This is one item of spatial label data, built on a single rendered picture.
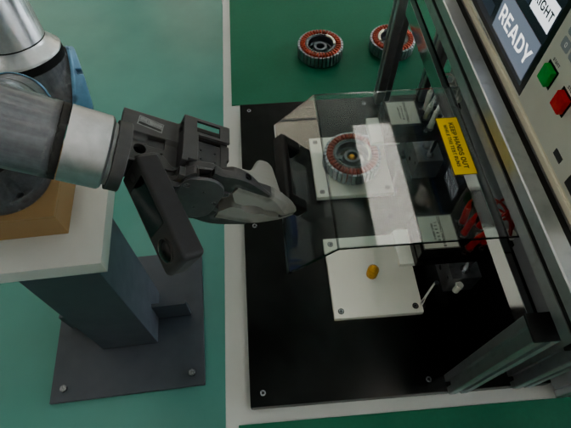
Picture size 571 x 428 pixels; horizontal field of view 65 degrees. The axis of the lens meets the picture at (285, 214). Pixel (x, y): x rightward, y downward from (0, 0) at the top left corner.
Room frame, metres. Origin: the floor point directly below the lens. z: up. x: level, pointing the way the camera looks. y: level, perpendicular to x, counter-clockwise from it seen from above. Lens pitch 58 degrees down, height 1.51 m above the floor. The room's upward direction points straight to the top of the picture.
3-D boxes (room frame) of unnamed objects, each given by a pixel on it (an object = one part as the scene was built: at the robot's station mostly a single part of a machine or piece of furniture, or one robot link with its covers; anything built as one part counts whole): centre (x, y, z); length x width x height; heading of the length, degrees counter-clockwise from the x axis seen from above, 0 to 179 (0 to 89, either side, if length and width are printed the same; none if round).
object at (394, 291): (0.33, -0.15, 0.78); 0.15 x 0.15 x 0.01; 4
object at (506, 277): (0.46, -0.24, 1.03); 0.62 x 0.01 x 0.03; 4
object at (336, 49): (0.95, -0.09, 0.77); 0.11 x 0.11 x 0.04
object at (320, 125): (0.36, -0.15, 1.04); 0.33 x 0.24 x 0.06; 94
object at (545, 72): (0.37, -0.28, 1.18); 0.02 x 0.01 x 0.02; 4
